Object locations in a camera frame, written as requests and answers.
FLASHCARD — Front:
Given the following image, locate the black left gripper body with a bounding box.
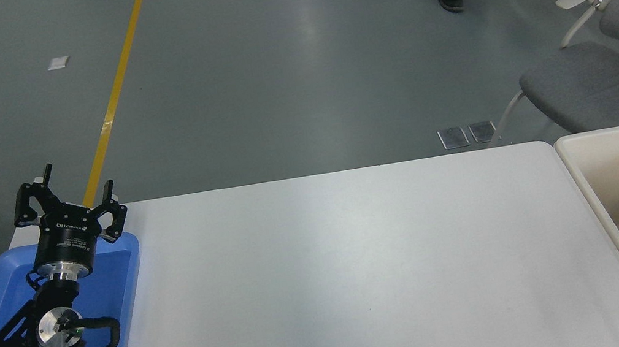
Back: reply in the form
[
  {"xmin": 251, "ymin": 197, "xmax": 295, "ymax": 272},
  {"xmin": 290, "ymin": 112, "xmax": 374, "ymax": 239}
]
[{"xmin": 25, "ymin": 199, "xmax": 109, "ymax": 275}]

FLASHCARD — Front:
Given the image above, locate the metal floor plate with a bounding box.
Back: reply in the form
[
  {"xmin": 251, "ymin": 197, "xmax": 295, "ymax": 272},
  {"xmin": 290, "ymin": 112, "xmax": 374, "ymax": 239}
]
[
  {"xmin": 437, "ymin": 125, "xmax": 471, "ymax": 151},
  {"xmin": 467, "ymin": 120, "xmax": 498, "ymax": 145}
]

